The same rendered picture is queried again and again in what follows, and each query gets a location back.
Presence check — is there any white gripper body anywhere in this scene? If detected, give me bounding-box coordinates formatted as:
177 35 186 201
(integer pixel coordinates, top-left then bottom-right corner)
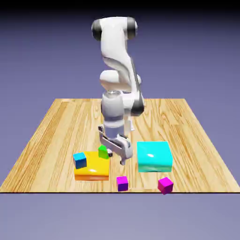
99 134 133 160

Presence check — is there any small green cube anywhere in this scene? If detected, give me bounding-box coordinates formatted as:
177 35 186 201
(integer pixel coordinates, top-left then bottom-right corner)
97 144 110 160

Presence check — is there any small magenta cube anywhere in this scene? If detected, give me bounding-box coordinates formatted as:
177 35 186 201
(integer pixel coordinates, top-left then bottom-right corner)
157 176 174 195
116 175 129 192

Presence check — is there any small blue cube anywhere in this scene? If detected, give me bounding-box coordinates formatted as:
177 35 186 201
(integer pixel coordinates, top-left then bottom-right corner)
72 151 88 170

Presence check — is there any large yellow box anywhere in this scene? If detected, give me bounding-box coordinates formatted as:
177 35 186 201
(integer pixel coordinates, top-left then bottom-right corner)
73 150 110 181

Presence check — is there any large cyan box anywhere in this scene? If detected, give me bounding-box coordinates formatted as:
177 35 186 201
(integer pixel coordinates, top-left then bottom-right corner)
136 141 173 173

